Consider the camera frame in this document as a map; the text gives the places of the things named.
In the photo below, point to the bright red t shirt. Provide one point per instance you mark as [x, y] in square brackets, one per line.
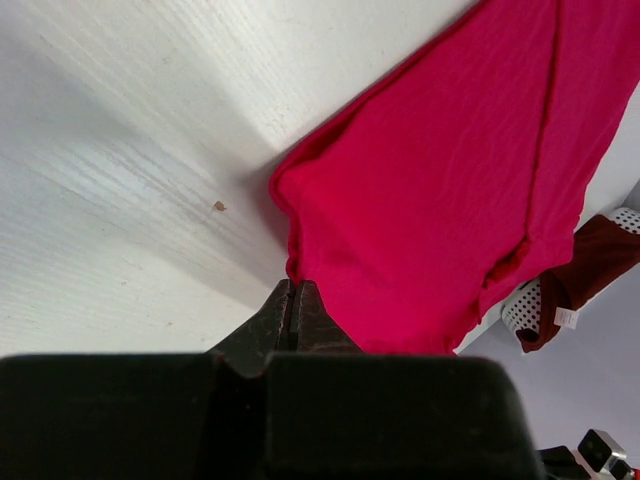
[462, 173]

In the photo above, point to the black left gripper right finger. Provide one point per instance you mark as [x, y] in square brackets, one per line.
[358, 416]

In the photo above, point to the white plastic laundry basket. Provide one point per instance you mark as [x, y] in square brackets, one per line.
[523, 310]

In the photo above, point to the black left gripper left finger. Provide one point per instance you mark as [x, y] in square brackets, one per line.
[143, 416]

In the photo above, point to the dark maroon t shirt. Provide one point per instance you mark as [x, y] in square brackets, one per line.
[602, 252]

